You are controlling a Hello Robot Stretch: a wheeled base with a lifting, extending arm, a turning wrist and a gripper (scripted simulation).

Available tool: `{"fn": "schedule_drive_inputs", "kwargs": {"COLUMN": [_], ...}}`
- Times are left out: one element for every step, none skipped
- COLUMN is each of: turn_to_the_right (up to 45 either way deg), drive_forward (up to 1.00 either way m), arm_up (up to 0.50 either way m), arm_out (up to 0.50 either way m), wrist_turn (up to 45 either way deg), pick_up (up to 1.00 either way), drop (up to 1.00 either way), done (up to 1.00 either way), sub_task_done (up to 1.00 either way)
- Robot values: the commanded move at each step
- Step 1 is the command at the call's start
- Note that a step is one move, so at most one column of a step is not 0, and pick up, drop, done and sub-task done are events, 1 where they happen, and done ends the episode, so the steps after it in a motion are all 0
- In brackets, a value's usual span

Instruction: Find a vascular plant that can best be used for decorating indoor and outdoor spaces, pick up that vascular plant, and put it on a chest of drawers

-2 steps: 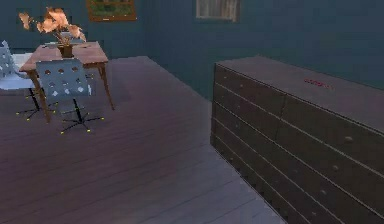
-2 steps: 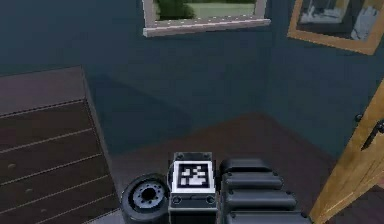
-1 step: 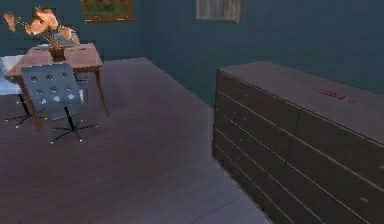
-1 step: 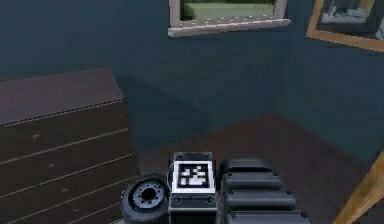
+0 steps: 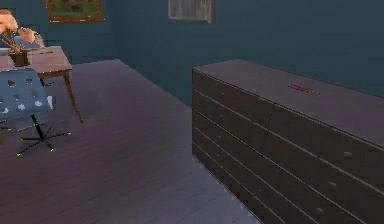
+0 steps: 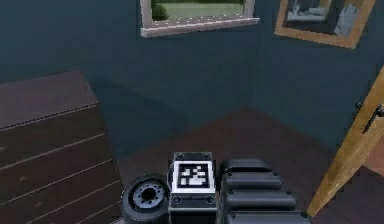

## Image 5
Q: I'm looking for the dark brown chest of drawers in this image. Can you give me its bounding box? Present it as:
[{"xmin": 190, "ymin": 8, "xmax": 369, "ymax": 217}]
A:
[{"xmin": 191, "ymin": 59, "xmax": 384, "ymax": 224}]

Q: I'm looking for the framed green landscape picture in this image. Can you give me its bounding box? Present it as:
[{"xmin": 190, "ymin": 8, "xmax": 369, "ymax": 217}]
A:
[{"xmin": 45, "ymin": 0, "xmax": 106, "ymax": 24}]

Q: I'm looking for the small red flat object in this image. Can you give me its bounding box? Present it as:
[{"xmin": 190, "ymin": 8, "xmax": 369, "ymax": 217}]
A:
[{"xmin": 287, "ymin": 82, "xmax": 320, "ymax": 97}]

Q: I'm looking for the brown wooden table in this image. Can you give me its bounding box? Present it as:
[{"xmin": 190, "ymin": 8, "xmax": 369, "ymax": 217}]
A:
[{"xmin": 0, "ymin": 45, "xmax": 85, "ymax": 124}]

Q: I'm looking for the blue office chair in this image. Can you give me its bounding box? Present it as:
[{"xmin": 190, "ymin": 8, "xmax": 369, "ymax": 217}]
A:
[{"xmin": 0, "ymin": 68, "xmax": 72, "ymax": 158}]

